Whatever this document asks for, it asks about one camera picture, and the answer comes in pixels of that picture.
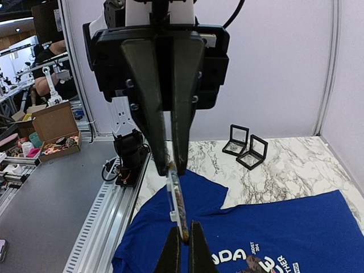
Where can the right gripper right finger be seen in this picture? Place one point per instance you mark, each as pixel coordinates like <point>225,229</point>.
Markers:
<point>200,257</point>

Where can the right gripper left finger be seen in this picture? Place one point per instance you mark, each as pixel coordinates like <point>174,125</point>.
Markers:
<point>170,258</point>

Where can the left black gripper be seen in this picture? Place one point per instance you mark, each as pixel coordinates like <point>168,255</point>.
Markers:
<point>151,73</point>

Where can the round button badge brooch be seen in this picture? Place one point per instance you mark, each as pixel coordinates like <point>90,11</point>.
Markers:
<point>175,196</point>

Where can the blue printed t-shirt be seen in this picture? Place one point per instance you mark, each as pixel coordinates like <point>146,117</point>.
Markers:
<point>309,234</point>

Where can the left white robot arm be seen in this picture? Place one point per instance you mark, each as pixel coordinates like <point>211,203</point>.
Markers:
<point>157,14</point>

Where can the black brooch display box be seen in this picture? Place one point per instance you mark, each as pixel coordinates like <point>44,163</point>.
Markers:
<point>255,155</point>

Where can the seated person in background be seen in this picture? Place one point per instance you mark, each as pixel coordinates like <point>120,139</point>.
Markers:
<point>65,88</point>

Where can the small white background robot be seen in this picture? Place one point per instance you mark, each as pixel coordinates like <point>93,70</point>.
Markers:
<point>55,98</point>

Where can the open cardboard parts box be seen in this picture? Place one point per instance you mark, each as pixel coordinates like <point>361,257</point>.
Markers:
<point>57,130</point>

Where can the grey side workbench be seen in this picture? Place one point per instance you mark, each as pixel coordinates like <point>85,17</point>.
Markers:
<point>44,218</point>

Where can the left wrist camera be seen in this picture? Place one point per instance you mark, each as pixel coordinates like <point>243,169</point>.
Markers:
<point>210,40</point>

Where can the left aluminium corner post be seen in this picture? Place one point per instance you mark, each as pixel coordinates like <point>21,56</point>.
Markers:
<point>88,127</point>

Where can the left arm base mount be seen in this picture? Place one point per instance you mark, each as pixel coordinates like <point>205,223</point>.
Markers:
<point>126,171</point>

